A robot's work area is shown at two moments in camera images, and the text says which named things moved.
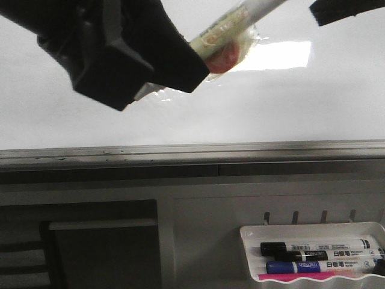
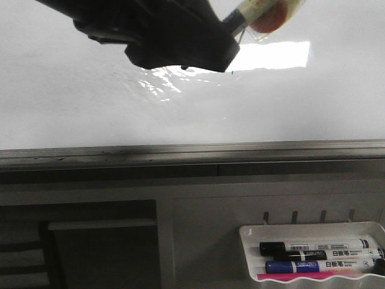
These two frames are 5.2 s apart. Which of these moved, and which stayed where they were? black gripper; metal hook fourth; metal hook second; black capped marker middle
Moved: black gripper
Stayed: metal hook second; metal hook fourth; black capped marker middle
